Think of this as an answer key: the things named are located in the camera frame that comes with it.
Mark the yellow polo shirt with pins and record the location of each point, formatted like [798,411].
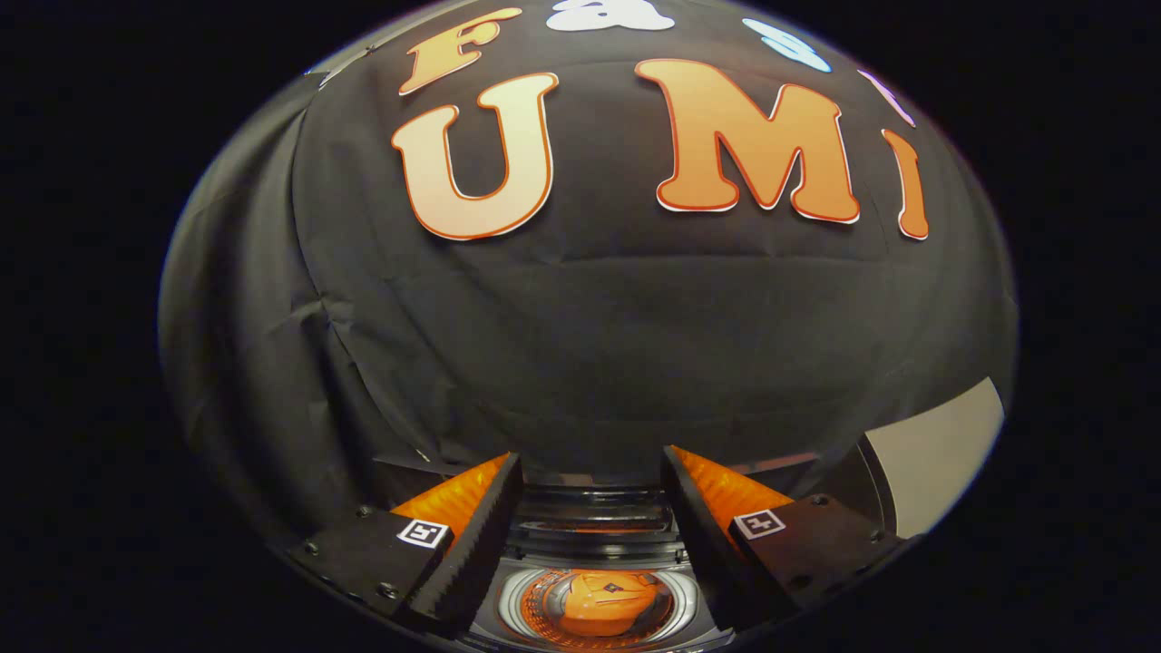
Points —
[599,608]

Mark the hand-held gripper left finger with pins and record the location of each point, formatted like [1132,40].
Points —
[485,544]

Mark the black backdrop cloth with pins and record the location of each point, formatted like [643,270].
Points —
[580,345]

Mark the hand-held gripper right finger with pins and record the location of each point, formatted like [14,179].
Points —
[703,544]

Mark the washing machine with steel drum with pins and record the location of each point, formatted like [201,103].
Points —
[508,599]

